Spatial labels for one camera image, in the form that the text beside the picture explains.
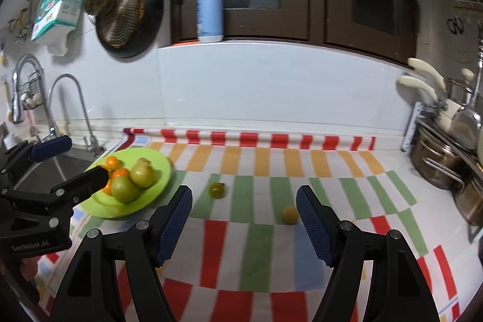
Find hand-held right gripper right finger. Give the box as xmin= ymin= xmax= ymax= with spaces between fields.
xmin=295 ymin=185 xmax=441 ymax=322

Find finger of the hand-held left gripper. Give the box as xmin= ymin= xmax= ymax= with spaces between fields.
xmin=0 ymin=165 xmax=110 ymax=211
xmin=0 ymin=135 xmax=72 ymax=175

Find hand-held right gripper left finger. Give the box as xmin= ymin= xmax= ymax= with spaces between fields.
xmin=55 ymin=185 xmax=194 ymax=322

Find small yellow fruit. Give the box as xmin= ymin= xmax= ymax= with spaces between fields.
xmin=282 ymin=206 xmax=299 ymax=225

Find yellow-green pear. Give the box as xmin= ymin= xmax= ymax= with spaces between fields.
xmin=130 ymin=158 xmax=158 ymax=189
xmin=111 ymin=177 xmax=140 ymax=204

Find green plate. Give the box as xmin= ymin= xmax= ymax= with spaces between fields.
xmin=73 ymin=148 xmax=173 ymax=220

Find person's left hand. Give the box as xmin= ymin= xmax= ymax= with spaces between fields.
xmin=19 ymin=256 xmax=40 ymax=283

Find steel sink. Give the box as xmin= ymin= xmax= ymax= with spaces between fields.
xmin=11 ymin=143 xmax=99 ymax=190

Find gooseneck steel faucet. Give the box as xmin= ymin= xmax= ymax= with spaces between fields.
xmin=48 ymin=74 xmax=106 ymax=158

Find striped tablecloth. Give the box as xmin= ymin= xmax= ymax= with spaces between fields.
xmin=34 ymin=128 xmax=463 ymax=322

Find large chrome faucet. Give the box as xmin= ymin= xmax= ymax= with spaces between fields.
xmin=11 ymin=54 xmax=61 ymax=142

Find white plastic bag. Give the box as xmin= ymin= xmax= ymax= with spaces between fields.
xmin=47 ymin=26 xmax=78 ymax=56

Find large steel pot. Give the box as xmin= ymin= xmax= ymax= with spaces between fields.
xmin=409 ymin=126 xmax=466 ymax=190

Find white dish rack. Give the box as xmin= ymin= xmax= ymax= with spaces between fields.
xmin=402 ymin=101 xmax=425 ymax=153

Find teal tissue package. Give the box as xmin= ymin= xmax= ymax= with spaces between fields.
xmin=31 ymin=0 xmax=93 ymax=43

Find brass perforated strainer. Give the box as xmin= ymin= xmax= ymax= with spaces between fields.
xmin=99 ymin=0 xmax=146 ymax=45

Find white blue pump bottle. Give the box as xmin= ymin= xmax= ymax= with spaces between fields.
xmin=196 ymin=0 xmax=225 ymax=43

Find black wire basket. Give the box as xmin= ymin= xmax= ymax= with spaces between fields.
xmin=19 ymin=78 xmax=44 ymax=111

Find cream-handled saucepan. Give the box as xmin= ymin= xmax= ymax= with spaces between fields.
xmin=396 ymin=76 xmax=440 ymax=103

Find white handled utensils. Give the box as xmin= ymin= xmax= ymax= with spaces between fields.
xmin=407 ymin=57 xmax=459 ymax=107

